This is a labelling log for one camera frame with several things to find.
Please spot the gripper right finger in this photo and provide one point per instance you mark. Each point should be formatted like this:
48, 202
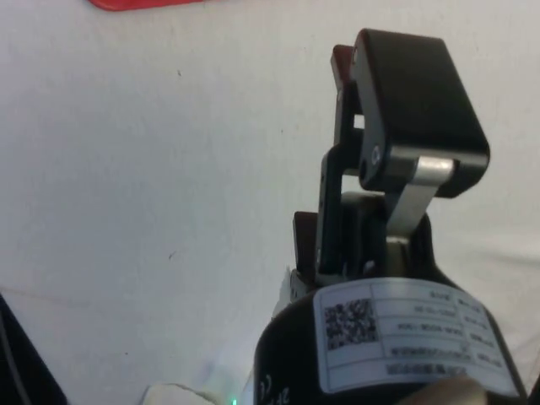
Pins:
422, 97

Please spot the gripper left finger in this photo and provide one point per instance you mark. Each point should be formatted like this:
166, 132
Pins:
335, 202

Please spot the red tray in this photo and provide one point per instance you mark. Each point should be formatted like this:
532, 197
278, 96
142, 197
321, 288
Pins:
147, 3

